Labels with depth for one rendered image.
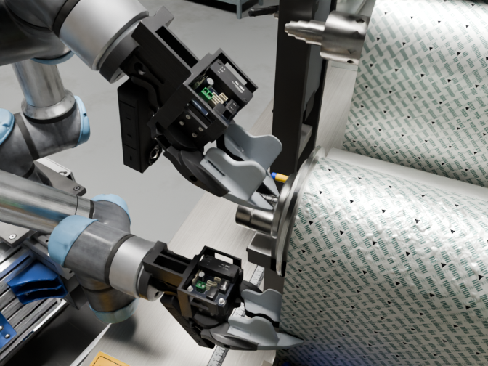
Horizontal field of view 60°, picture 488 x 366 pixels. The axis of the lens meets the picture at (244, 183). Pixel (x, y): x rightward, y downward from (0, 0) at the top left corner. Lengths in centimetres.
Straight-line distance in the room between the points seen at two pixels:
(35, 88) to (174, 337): 58
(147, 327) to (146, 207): 147
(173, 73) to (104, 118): 253
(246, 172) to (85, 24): 19
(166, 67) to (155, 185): 196
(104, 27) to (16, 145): 70
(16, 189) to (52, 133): 37
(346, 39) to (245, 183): 26
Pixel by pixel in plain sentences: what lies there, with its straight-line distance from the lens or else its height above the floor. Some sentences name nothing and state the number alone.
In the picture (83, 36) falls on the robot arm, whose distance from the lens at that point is 40.
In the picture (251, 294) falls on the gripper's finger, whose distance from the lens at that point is 55.
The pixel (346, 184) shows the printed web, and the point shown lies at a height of 131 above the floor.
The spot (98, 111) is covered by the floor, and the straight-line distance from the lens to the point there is 299.
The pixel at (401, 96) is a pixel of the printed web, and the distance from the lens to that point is 56.
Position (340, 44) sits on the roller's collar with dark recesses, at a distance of 59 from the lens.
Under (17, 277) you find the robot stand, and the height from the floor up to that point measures 68.
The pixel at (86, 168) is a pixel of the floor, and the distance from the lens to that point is 255.
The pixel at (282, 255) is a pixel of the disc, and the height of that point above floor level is 126.
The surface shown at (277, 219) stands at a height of 126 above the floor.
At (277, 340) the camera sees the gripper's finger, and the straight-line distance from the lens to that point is 54.
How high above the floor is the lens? 159
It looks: 44 degrees down
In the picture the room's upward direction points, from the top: straight up
